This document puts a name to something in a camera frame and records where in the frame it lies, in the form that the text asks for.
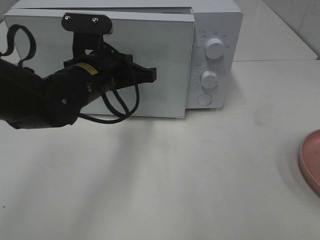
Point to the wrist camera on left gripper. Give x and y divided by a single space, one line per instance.
88 31

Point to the pink round plate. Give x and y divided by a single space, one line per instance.
309 160

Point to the white microwave door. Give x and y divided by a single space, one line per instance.
155 40

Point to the white microwave oven body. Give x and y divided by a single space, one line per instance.
224 23

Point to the upper white power knob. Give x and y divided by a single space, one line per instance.
214 48

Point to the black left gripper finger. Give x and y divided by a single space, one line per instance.
143 75

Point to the white timer knob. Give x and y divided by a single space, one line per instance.
208 79

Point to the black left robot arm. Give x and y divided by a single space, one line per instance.
28 101

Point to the round white door button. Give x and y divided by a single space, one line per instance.
204 99

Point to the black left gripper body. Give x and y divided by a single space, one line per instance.
82 81

